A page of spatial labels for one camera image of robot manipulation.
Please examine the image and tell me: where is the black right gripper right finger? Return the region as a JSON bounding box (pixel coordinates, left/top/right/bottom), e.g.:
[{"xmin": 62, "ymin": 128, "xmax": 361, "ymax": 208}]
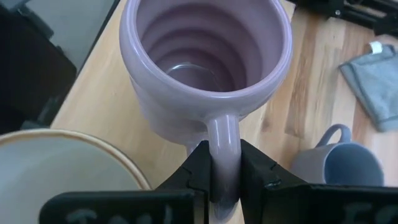
[{"xmin": 239, "ymin": 138, "xmax": 398, "ymax": 224}]

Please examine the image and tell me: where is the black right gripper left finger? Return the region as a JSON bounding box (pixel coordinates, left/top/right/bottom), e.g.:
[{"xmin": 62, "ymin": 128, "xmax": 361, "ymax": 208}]
[{"xmin": 39, "ymin": 139, "xmax": 213, "ymax": 224}]

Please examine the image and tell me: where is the blue-grey mug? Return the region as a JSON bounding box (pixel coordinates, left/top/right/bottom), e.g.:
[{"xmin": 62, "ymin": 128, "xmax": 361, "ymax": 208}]
[{"xmin": 290, "ymin": 123, "xmax": 385, "ymax": 187}]

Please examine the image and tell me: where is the lilac ribbed mug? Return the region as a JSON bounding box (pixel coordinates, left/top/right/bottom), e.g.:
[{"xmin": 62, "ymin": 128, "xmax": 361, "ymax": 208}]
[{"xmin": 119, "ymin": 0, "xmax": 294, "ymax": 220}]

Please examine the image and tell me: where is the cream white mug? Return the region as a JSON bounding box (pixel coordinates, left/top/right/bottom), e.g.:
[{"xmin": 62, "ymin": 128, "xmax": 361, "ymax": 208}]
[{"xmin": 0, "ymin": 128, "xmax": 152, "ymax": 224}]

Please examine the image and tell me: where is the grey folded cloth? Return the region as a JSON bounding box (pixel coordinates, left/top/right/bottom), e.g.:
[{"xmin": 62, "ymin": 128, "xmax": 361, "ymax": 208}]
[{"xmin": 338, "ymin": 41, "xmax": 398, "ymax": 133}]

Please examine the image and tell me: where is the dark bulky object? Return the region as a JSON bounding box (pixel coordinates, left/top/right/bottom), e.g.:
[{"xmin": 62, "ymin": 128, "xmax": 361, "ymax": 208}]
[{"xmin": 0, "ymin": 5, "xmax": 78, "ymax": 135}]

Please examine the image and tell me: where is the black aluminium table frame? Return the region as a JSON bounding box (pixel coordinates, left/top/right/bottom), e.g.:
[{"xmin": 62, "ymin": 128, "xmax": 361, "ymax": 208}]
[{"xmin": 292, "ymin": 0, "xmax": 398, "ymax": 37}]

